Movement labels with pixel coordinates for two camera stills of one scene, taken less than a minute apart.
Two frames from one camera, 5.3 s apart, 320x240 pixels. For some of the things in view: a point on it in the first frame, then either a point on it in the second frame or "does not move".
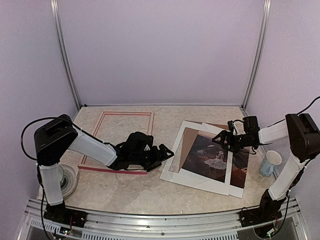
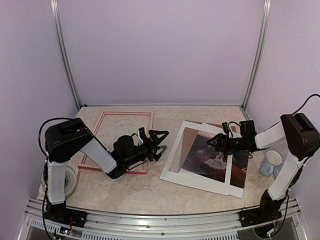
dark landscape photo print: [208, 157] does not move
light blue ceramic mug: [272, 158] does not move
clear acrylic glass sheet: [198, 156] -> [164, 129]
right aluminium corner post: [260, 50] does not move
